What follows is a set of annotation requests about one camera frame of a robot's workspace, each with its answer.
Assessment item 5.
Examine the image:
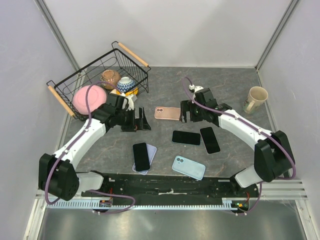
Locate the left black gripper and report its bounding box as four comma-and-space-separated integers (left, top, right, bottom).
116, 106, 151, 133

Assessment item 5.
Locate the pink phone case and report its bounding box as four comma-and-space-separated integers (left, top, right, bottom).
154, 106, 181, 121

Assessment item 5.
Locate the teal edged phone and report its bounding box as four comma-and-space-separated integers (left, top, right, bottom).
172, 130, 201, 146

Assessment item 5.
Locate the pink edged black phone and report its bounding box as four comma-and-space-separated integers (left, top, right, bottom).
200, 127, 221, 154

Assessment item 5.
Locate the light blue phone case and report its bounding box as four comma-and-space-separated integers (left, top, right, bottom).
172, 155, 206, 181

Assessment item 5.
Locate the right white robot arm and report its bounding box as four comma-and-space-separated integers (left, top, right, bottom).
180, 84, 296, 197

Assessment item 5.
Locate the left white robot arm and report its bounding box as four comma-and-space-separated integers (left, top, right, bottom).
38, 94, 151, 201

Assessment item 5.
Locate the lavender phone case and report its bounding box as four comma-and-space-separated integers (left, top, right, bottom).
132, 143, 157, 175

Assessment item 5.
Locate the blue edged black phone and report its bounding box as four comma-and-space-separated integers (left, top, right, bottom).
133, 142, 150, 172

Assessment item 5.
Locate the blue patterned bowl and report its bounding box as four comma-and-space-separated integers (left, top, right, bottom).
116, 76, 136, 93

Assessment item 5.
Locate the pink plate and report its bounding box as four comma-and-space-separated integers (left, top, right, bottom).
72, 85, 107, 115

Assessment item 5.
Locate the brown ceramic bowl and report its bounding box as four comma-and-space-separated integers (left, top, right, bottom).
100, 69, 121, 90

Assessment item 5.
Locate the cream mug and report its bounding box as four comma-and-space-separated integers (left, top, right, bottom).
242, 86, 269, 114

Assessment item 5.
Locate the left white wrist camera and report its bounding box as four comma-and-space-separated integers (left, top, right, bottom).
110, 89, 137, 111

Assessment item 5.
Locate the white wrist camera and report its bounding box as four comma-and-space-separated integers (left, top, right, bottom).
188, 84, 203, 96
110, 89, 137, 111

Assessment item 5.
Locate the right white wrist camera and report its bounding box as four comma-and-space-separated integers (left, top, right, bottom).
188, 84, 203, 96

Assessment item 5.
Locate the black wire basket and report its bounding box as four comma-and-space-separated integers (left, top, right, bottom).
46, 41, 151, 122

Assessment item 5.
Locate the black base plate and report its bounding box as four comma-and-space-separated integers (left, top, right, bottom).
81, 172, 260, 206

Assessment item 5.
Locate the grey cable duct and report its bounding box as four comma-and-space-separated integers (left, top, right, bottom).
46, 197, 238, 211

